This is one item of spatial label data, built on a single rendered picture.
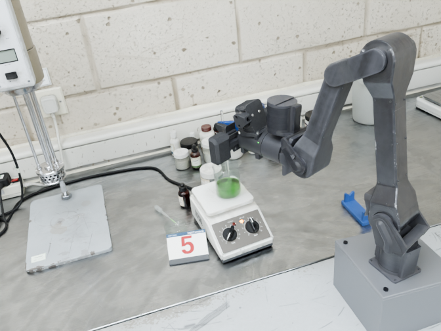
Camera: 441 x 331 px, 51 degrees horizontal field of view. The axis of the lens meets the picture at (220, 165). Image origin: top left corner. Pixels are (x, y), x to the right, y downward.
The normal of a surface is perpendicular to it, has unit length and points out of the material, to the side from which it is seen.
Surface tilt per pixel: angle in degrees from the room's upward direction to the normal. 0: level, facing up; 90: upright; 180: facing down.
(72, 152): 90
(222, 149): 90
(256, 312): 0
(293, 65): 90
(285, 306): 0
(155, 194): 0
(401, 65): 90
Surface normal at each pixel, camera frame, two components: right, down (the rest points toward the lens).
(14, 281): -0.10, -0.85
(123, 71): 0.29, 0.48
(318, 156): 0.69, 0.42
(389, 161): -0.72, 0.36
